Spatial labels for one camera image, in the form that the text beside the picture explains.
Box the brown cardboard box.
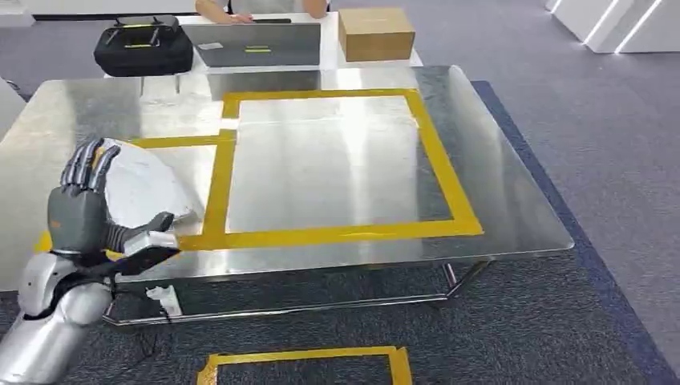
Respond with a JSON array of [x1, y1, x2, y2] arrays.
[[338, 7, 416, 63]]

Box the large yellow tape frame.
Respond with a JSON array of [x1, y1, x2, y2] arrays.
[[179, 88, 485, 253]]

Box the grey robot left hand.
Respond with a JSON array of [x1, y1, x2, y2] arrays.
[[47, 138, 176, 256]]

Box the black power cable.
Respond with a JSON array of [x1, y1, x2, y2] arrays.
[[112, 296, 172, 363]]

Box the black carry bag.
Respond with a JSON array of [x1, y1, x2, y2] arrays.
[[94, 14, 195, 78]]

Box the yellow floor tape frame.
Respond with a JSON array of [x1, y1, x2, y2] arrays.
[[196, 346, 415, 385]]

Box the steel bench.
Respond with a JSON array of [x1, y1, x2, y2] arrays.
[[0, 64, 576, 328]]

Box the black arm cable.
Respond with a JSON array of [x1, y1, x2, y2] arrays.
[[23, 253, 117, 321]]

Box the person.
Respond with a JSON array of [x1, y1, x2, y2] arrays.
[[195, 0, 331, 26]]

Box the grey laptop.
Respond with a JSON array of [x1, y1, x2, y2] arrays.
[[180, 21, 323, 69]]

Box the white table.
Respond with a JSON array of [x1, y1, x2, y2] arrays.
[[103, 11, 424, 97]]

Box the white power strip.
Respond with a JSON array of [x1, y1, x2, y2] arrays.
[[145, 285, 184, 318]]

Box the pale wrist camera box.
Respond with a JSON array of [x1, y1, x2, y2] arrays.
[[114, 229, 182, 278]]

